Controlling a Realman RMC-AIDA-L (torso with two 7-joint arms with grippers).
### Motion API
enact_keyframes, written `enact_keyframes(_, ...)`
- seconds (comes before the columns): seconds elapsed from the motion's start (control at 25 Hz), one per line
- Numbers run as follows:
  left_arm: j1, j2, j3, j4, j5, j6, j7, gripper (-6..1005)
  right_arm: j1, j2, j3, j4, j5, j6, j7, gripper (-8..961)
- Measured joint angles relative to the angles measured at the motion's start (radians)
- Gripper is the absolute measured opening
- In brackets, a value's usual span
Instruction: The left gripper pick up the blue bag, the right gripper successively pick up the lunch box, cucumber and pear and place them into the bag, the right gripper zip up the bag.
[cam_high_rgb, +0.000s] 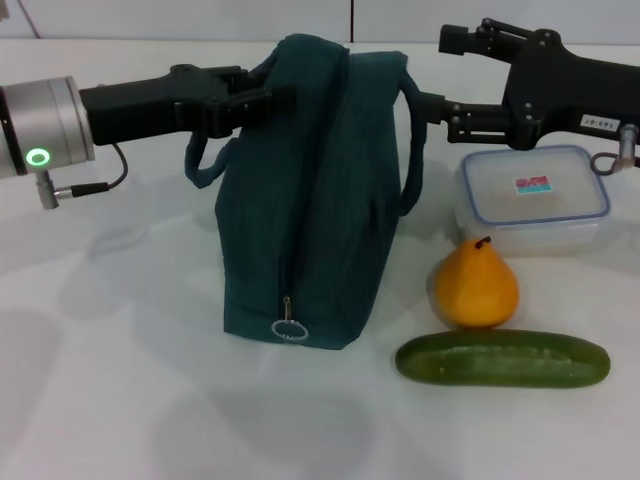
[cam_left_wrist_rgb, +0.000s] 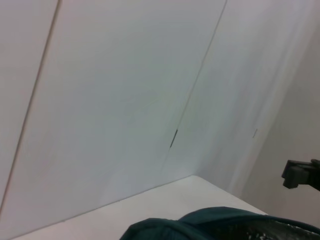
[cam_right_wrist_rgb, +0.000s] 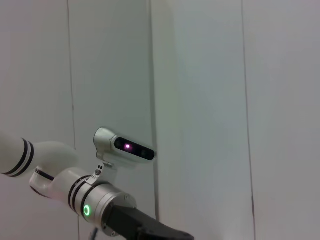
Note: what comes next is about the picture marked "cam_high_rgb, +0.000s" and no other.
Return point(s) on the yellow orange pear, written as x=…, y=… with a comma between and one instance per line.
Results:
x=475, y=290

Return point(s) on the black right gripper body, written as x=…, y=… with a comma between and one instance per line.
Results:
x=560, y=95

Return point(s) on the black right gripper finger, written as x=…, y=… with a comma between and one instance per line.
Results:
x=480, y=37
x=475, y=122

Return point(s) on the green cucumber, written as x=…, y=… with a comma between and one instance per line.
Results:
x=500, y=360

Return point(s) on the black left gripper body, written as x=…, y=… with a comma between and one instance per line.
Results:
x=135, y=110

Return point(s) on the dark teal insulated bag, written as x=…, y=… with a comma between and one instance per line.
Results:
x=310, y=210

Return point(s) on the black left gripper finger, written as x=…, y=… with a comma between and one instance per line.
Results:
x=240, y=80
x=240, y=107

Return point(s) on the clear plastic food container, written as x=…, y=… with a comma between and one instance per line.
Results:
x=530, y=210

